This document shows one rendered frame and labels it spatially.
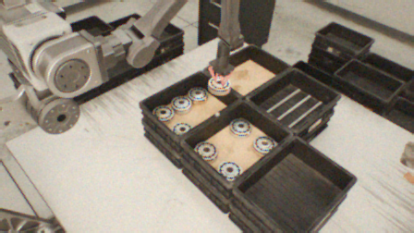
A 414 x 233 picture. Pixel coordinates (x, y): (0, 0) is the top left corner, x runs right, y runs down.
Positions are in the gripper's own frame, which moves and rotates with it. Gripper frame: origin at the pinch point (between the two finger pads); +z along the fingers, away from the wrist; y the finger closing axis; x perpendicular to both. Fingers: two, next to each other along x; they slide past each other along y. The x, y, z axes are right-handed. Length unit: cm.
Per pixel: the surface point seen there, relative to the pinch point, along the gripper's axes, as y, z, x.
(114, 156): 20, 35, 46
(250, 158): -30.0, 20.2, 7.9
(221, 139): -13.5, 20.3, 9.5
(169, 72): 54, 32, -16
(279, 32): 104, 90, -224
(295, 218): -60, 21, 17
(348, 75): -14, 46, -134
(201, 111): 5.7, 19.9, 3.5
